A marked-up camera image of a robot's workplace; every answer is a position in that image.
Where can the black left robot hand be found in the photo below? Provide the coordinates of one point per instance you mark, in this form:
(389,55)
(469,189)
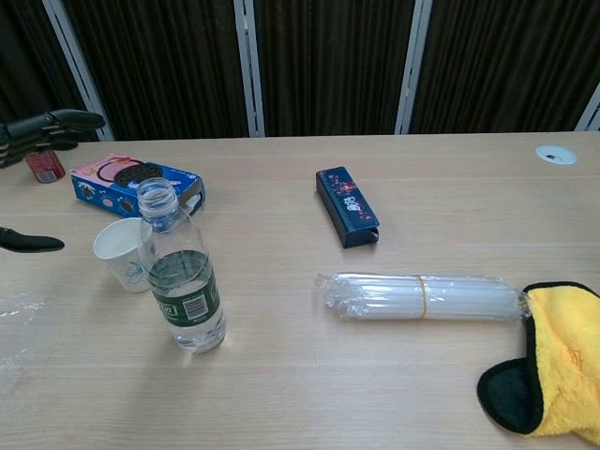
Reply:
(51,129)

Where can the clear water bottle green label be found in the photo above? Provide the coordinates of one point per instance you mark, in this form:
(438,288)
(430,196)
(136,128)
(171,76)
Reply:
(187,300)

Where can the white paper cup blue flower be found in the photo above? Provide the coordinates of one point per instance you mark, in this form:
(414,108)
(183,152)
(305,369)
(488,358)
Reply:
(117,244)

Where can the red soda can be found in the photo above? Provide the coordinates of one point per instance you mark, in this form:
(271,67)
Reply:
(47,169)

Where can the blue Oreo cookie box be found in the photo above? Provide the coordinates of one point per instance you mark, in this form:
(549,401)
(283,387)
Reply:
(103,180)

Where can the dark blue narrow box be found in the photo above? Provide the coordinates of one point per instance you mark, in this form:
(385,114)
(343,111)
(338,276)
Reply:
(349,206)

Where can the clear pack of white straws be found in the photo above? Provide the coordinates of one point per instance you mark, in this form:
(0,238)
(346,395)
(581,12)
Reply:
(384,297)

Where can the yellow rubber band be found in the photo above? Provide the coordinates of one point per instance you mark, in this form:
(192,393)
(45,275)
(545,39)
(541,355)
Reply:
(424,300)

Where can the yellow and black microfiber cloth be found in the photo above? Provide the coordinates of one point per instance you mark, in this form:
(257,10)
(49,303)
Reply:
(567,356)

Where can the grey metal partition post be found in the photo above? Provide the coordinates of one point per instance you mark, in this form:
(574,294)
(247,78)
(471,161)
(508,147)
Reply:
(591,110)
(411,70)
(77,56)
(250,70)

